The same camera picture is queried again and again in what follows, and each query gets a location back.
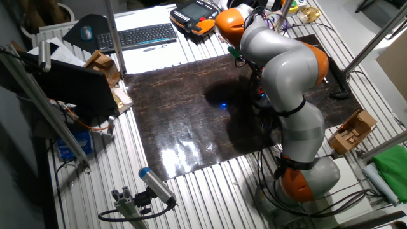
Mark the silver camera blue end cap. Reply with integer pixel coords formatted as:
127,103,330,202
138,167,177,206

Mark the short aluminium profile stub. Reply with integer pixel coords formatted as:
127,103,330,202
111,186,149,229

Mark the slim aluminium frame post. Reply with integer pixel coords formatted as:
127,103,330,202
104,0,127,76

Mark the yellow green button box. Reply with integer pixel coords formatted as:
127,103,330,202
281,0,308,15

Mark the flattened brown cardboard box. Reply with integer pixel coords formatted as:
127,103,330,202
83,49,121,89

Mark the pale rolled cloth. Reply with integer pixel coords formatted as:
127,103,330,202
362,162,400,207

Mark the dark wooden board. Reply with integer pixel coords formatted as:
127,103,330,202
122,33,363,182

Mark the black camera bracket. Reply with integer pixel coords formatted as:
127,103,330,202
133,187,154,216

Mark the white gold packet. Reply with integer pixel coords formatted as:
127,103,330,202
111,87,134,115

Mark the open cardboard box with inserts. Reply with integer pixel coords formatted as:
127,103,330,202
327,109,378,156

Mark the silver round post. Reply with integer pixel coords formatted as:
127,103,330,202
273,0,294,31

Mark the purple plastic bag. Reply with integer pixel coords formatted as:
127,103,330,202
263,14,289,32

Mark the white flat panel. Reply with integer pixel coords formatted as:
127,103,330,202
324,157,375,223

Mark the large white sheet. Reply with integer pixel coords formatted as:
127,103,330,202
113,4,191,74

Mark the black laptop screen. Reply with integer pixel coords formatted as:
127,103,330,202
18,50,119,120

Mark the aluminium stand post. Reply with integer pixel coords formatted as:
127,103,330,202
343,3,407,77

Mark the green cloth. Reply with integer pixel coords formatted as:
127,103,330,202
371,144,407,204

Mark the white round basket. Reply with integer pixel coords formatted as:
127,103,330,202
19,2,76,39

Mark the black camera cable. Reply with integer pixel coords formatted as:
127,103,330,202
97,203,176,223

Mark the black computer keyboard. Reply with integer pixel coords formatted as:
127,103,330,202
95,22,178,53

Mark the white paper stack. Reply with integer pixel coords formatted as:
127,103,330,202
27,37,86,67

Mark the silver depth camera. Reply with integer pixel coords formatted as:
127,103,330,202
38,39,52,73

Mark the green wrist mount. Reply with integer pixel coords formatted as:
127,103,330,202
227,46,242,60

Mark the black mouse pad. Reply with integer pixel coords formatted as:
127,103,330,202
62,13,111,53

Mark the long aluminium frame beam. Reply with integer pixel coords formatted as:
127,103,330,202
0,44,92,172

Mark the black stand base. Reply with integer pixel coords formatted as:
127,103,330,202
327,57,350,100

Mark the brown cardboard panel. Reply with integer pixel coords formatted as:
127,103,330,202
376,30,407,102

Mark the grey blue computer mouse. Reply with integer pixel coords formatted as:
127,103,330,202
79,25,93,42

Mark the blue box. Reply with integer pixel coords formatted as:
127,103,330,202
56,130,94,162

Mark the aluminium table rail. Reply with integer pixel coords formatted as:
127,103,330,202
359,130,407,162

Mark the black racing steering wheel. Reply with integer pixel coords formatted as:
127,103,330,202
247,71,273,111

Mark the orange cable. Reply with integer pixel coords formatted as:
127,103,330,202
47,98,111,132

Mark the golden shiny object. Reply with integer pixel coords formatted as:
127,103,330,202
297,6,322,24

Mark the black orange teach pendant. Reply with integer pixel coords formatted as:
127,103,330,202
169,0,220,36

